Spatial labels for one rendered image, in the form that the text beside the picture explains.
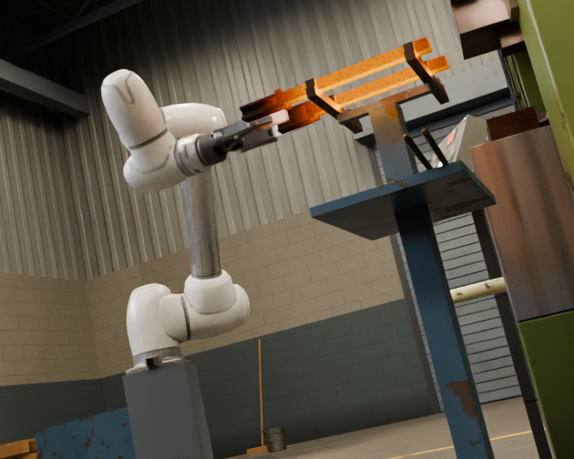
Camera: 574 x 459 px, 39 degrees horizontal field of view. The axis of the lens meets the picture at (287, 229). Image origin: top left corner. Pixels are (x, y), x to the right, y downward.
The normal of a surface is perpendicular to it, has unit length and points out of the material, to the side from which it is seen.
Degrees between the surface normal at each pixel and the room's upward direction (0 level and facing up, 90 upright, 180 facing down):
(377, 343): 90
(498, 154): 90
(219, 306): 117
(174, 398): 90
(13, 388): 90
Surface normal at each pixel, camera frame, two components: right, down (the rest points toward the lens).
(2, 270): 0.90, -0.28
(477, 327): -0.39, -0.12
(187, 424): -0.06, -0.21
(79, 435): -0.57, -0.06
